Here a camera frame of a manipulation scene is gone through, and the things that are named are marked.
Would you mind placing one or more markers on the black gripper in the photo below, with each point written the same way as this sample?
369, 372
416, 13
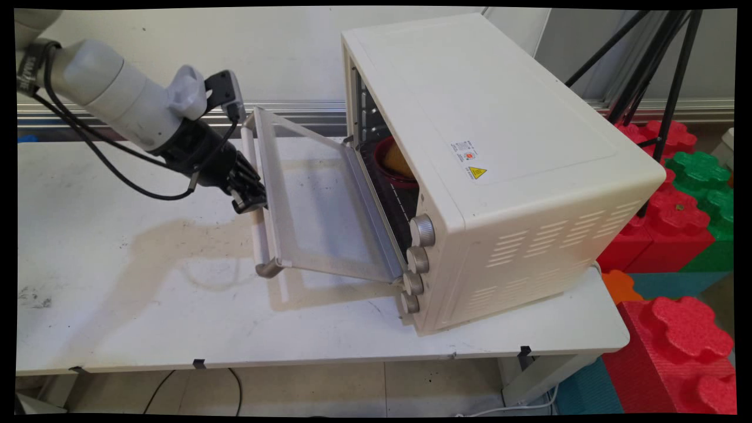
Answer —
197, 153

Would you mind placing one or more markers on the cream oven door with glass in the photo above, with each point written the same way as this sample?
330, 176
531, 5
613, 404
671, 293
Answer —
320, 200

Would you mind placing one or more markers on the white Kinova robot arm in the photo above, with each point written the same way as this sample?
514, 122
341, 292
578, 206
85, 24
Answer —
111, 88

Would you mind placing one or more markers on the red bowl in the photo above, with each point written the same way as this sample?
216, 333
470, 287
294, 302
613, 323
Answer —
382, 164

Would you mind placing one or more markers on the yellow food item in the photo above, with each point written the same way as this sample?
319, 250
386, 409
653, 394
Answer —
399, 160

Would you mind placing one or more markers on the beige oven knob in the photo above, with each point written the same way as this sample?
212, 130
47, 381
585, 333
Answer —
413, 283
423, 230
418, 260
410, 303

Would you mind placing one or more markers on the black table edge clip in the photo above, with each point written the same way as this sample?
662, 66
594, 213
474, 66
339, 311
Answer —
78, 370
524, 355
199, 363

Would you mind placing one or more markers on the white printed label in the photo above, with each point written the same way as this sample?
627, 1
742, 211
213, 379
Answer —
464, 151

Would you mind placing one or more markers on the yellow warning sticker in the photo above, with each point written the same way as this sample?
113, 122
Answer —
477, 173

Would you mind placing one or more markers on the cream toaster oven body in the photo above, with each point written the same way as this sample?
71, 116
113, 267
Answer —
499, 117

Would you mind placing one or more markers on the white table leg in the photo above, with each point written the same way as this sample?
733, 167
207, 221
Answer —
540, 376
41, 396

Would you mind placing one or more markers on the orange foam piece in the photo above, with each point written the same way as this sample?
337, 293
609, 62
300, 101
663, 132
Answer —
620, 286

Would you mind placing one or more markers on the teal foam block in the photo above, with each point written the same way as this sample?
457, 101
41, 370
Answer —
587, 390

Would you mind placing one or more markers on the small red foam block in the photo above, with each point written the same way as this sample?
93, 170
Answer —
675, 136

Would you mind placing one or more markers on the teal foam mat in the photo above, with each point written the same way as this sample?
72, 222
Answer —
675, 285

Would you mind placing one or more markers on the black tripod legs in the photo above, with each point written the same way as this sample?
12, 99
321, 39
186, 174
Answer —
675, 76

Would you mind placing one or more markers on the green foam block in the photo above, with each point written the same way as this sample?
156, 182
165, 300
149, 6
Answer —
705, 173

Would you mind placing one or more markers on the large red foam block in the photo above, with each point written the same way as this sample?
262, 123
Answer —
675, 358

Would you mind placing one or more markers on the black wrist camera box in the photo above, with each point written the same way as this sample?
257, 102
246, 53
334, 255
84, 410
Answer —
226, 91

